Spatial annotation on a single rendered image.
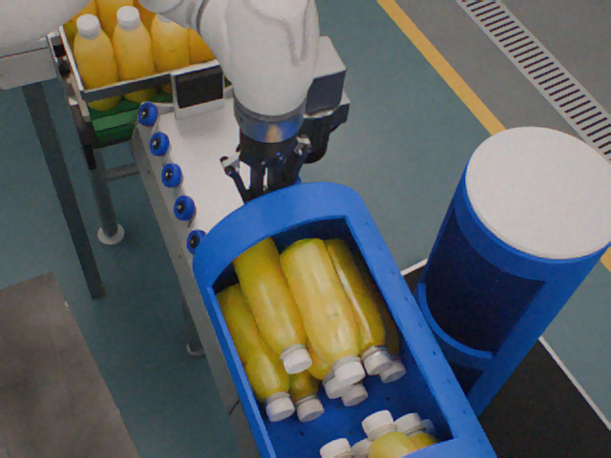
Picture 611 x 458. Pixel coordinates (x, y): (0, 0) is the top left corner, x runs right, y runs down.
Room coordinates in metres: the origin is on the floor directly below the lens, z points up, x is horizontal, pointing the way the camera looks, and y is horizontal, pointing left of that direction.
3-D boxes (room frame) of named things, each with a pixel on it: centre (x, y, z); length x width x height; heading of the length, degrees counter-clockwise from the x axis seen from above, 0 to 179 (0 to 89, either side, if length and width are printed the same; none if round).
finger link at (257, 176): (0.65, 0.08, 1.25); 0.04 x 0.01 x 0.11; 29
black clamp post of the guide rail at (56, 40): (1.10, 0.54, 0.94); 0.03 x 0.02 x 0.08; 29
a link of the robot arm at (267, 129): (0.66, 0.07, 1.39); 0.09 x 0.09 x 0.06
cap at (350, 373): (0.42, -0.08, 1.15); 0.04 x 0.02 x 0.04; 116
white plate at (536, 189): (0.86, -0.40, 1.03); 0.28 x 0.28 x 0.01
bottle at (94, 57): (1.04, 0.44, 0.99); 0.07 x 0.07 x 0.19
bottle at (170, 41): (1.11, 0.31, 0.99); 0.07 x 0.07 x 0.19
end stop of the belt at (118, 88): (1.08, 0.27, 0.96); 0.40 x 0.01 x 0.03; 119
